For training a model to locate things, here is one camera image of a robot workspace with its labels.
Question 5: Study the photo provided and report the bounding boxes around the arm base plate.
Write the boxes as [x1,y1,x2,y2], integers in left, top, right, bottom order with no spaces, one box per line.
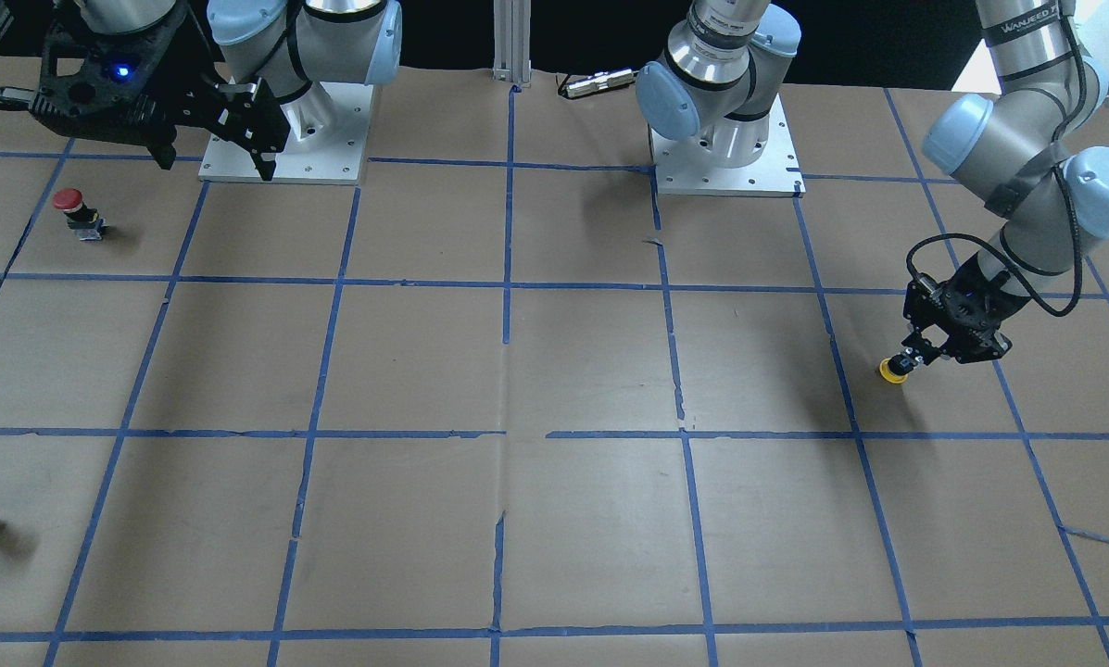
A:
[199,82,375,186]
[649,97,807,198]

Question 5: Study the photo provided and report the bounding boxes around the red push button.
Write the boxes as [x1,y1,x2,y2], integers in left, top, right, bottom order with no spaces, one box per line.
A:
[51,186,106,242]

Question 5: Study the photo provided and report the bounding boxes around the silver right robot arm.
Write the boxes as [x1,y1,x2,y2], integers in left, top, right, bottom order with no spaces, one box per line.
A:
[0,1,915,198]

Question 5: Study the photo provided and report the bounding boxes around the aluminium frame post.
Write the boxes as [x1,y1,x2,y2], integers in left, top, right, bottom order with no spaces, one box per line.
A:
[492,0,532,88]

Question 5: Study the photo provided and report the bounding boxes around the yellow push button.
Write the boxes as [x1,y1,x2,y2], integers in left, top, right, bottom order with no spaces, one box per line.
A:
[877,355,914,384]

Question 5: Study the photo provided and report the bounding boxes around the metal connector on table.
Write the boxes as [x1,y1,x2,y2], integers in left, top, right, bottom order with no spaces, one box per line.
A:
[557,68,637,100]

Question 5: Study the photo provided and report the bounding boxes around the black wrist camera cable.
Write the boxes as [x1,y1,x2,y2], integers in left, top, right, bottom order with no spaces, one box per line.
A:
[904,19,1089,319]

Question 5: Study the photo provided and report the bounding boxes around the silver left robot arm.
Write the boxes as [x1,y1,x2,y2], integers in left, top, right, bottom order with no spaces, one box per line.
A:
[635,1,1109,384]

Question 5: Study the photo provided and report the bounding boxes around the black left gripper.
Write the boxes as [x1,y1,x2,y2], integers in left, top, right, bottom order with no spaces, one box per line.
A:
[893,269,1013,374]

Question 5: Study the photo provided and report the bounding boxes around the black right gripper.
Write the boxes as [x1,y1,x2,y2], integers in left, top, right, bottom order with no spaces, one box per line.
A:
[0,1,289,181]

